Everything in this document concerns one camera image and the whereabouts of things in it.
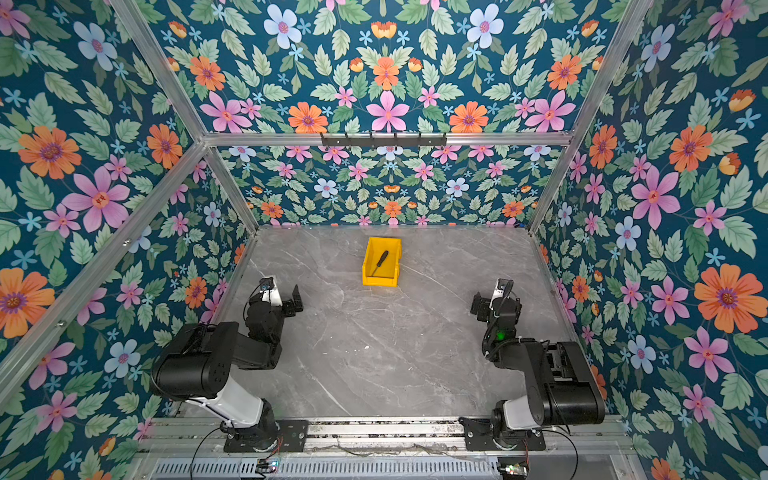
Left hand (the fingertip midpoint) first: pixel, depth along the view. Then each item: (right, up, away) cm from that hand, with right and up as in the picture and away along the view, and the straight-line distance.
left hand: (281, 280), depth 90 cm
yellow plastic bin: (+32, +1, +14) cm, 35 cm away
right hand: (+67, -5, +2) cm, 67 cm away
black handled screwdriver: (+29, +5, +18) cm, 35 cm away
